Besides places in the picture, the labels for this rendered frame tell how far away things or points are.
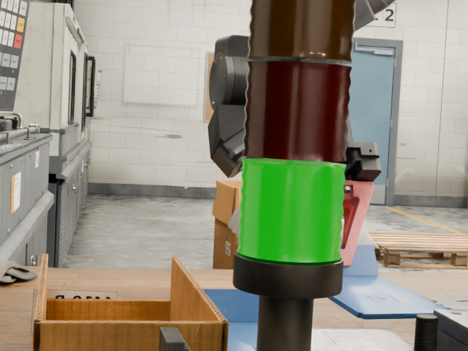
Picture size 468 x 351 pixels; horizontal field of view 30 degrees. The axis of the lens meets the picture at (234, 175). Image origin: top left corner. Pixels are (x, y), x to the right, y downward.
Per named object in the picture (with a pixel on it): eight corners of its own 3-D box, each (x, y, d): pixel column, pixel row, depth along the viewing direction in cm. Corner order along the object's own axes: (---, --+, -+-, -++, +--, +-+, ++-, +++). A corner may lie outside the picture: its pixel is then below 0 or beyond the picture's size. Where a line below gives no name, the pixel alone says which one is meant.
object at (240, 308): (276, 322, 77) (278, 288, 77) (333, 373, 62) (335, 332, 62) (198, 322, 76) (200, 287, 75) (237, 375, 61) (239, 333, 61)
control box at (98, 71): (100, 111, 780) (102, 67, 778) (74, 109, 777) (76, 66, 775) (100, 111, 799) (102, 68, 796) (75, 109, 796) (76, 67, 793)
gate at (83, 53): (90, 143, 699) (93, 43, 694) (76, 142, 698) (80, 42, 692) (92, 139, 784) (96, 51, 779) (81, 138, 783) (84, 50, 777)
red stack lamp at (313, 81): (329, 157, 34) (333, 70, 34) (361, 163, 30) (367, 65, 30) (232, 152, 33) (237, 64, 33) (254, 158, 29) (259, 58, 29)
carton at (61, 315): (173, 340, 80) (177, 255, 79) (223, 443, 55) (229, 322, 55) (30, 340, 77) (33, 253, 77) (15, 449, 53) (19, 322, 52)
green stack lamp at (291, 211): (323, 246, 34) (328, 161, 34) (355, 263, 30) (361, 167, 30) (228, 244, 33) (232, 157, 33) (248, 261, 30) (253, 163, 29)
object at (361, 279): (370, 276, 79) (372, 243, 79) (452, 317, 65) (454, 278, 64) (297, 276, 78) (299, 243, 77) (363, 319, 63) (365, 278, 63)
